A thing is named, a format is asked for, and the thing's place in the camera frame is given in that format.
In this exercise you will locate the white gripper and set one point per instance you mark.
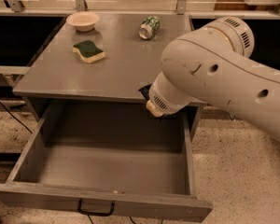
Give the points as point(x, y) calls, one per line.
point(162, 102)

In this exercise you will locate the open grey top drawer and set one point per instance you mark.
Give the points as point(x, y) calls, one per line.
point(142, 179)

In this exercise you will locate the dark blue rxbar wrapper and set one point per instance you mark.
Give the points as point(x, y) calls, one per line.
point(145, 91)

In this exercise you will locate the grey cabinet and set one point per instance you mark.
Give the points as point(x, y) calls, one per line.
point(101, 101)

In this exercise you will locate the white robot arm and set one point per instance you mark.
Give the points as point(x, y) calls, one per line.
point(212, 64)

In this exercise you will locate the pink bowl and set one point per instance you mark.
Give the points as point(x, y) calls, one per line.
point(83, 21)

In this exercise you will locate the green soda can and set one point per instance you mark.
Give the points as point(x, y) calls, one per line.
point(149, 27)

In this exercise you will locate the green yellow sponge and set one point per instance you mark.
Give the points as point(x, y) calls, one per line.
point(88, 52)

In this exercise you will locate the black drawer handle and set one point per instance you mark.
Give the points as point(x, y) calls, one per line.
point(96, 210)

